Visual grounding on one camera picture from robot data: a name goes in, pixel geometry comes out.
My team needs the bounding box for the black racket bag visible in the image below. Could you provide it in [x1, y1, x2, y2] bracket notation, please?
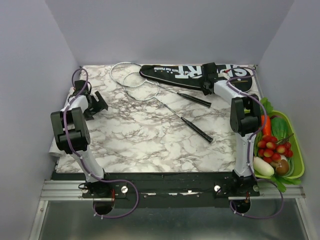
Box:
[139, 64, 254, 93]

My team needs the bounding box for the badminton racket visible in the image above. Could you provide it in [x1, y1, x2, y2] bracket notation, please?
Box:
[109, 61, 212, 108]
[122, 72, 213, 143]

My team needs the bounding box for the white shuttlecock tube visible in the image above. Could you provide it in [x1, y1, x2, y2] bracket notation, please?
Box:
[48, 141, 64, 158]

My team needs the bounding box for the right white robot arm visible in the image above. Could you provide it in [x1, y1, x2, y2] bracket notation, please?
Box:
[200, 62, 262, 196]

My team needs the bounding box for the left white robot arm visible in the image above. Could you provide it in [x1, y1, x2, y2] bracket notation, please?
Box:
[50, 80, 111, 198]

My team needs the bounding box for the orange carrot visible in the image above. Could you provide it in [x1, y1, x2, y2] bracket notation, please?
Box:
[261, 115, 272, 136]

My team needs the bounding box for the dark green leafy vegetable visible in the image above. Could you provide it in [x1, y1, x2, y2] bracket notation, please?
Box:
[270, 117, 289, 140]

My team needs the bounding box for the red cherry tomatoes bunch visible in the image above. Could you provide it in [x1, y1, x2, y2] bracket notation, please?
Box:
[255, 135, 294, 164]

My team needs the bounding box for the white radish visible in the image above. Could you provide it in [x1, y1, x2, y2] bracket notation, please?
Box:
[253, 157, 275, 177]

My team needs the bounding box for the brown mushroom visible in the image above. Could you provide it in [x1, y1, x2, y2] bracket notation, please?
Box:
[275, 159, 290, 176]

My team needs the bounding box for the green vegetable tray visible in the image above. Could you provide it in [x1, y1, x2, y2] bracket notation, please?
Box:
[253, 110, 305, 181]

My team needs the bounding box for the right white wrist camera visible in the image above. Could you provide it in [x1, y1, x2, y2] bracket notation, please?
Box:
[217, 71, 230, 80]

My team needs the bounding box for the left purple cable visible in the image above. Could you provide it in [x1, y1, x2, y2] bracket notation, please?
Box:
[63, 67, 140, 219]

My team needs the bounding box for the purple cable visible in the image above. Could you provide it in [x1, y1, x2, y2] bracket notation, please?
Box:
[226, 66, 285, 220]
[63, 67, 140, 219]

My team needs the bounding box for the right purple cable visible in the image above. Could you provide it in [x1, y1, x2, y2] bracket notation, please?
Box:
[226, 66, 285, 220]

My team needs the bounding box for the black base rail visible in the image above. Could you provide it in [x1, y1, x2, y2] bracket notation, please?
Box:
[82, 172, 260, 209]

